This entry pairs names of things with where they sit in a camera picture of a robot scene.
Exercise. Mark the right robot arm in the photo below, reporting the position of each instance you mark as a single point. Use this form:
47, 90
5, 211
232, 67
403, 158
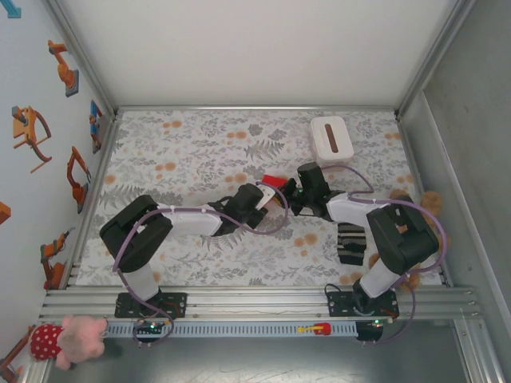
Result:
403, 239

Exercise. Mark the orange grey gripper sticker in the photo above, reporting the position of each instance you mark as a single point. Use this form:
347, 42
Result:
24, 131

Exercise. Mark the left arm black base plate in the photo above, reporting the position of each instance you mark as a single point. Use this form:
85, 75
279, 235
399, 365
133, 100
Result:
177, 304

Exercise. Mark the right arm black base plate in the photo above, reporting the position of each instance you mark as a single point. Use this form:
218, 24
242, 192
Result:
337, 305

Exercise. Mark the red cloth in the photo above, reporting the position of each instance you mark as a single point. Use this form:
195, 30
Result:
273, 180

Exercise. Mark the wide aluminium mounting rail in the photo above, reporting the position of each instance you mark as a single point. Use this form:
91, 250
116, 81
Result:
259, 305

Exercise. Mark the aluminium frame post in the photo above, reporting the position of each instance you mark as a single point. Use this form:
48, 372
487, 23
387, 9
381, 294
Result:
80, 52
435, 56

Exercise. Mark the pink plush pig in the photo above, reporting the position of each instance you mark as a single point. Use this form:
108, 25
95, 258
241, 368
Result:
84, 335

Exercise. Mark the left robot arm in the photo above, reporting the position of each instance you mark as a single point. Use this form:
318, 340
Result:
131, 235

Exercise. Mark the thin aluminium cross bar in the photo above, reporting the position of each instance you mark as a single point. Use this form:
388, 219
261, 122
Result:
255, 107

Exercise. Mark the black white striped sock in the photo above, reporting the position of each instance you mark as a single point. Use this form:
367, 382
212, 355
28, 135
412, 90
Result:
351, 243

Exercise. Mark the aluminium side rail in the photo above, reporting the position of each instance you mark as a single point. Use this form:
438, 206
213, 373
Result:
411, 159
92, 199

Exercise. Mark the white tissue box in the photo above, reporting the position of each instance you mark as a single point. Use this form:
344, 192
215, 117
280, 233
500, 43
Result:
319, 131

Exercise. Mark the orange grey wall sticker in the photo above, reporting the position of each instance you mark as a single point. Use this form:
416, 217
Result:
12, 359

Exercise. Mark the blue orange wall sticker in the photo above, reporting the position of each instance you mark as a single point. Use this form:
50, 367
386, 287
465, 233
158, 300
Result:
96, 123

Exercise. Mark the small circuit board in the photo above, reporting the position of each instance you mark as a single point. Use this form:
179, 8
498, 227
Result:
379, 323
151, 327

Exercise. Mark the red yellow tool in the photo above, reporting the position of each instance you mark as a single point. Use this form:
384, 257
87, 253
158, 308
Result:
322, 328

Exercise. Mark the brown teddy bear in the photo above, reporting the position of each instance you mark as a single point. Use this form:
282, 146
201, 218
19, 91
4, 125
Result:
433, 201

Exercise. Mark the orange block wall sticker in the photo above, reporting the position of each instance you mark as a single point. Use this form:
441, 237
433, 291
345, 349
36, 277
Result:
4, 213

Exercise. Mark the floral patterned tablecloth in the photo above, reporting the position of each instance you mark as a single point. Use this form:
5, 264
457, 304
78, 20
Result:
179, 131

